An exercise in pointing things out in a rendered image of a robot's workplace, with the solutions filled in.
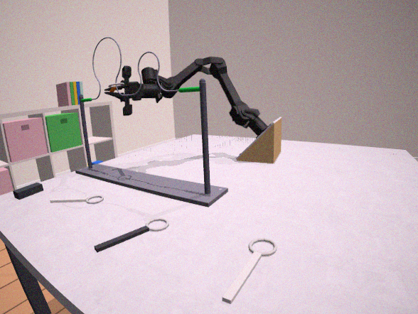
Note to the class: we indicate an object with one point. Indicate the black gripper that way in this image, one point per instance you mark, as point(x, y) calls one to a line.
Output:
point(126, 74)

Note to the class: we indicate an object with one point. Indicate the dark grey handle with silver loop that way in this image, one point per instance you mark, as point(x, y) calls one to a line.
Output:
point(129, 235)

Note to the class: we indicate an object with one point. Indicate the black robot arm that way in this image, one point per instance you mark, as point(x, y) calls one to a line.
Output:
point(240, 112)

